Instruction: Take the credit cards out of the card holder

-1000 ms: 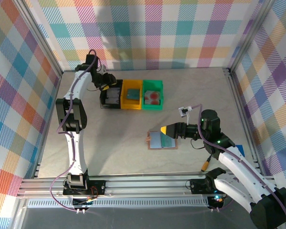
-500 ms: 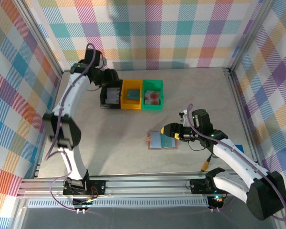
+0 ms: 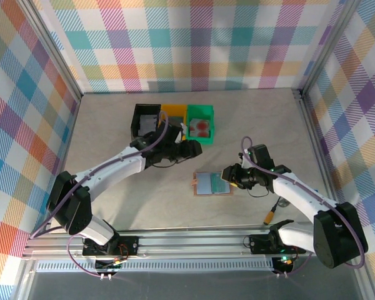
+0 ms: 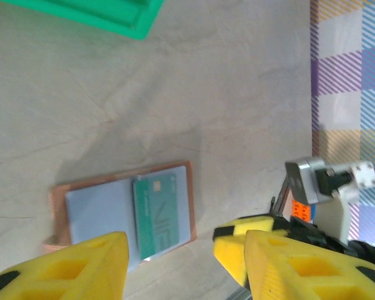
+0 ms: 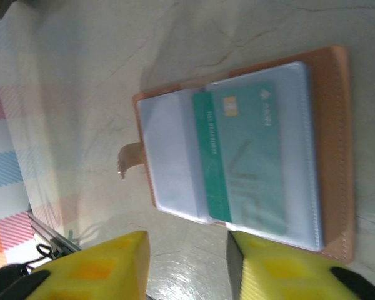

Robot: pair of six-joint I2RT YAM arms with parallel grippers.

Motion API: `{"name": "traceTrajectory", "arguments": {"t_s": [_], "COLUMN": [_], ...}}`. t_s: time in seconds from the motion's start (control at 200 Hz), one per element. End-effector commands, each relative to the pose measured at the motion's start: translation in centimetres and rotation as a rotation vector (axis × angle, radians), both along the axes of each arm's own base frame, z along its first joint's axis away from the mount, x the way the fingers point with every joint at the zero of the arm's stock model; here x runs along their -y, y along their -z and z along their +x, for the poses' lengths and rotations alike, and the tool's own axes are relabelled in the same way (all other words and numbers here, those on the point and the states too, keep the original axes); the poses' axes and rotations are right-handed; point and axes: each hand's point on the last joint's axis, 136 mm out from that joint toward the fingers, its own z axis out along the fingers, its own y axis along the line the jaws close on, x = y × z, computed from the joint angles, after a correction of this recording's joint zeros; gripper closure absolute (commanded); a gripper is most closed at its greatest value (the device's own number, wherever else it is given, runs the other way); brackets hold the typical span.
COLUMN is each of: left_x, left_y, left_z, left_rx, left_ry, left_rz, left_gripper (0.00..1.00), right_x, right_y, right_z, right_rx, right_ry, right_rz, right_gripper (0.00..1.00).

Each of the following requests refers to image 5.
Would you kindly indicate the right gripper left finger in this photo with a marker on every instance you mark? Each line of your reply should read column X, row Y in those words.
column 97, row 275

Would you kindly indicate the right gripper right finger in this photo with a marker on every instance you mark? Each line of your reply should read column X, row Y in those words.
column 284, row 278

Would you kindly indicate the teal credit card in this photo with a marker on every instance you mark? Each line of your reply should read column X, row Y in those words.
column 247, row 156

